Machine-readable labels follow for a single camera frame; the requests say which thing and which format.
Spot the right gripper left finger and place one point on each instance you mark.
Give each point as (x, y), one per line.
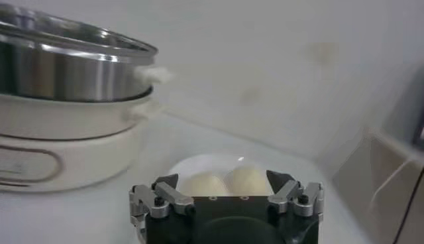
(172, 195)

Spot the white steamed baozi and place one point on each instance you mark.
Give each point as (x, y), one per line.
(248, 182)
(203, 186)

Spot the cream electric cooker base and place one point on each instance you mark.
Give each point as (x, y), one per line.
(66, 119)

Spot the white round plate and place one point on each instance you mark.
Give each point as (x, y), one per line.
(205, 164)

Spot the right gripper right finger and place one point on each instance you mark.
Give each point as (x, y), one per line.
(288, 195)

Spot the stainless steel steamer basket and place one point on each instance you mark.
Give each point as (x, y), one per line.
(66, 73)

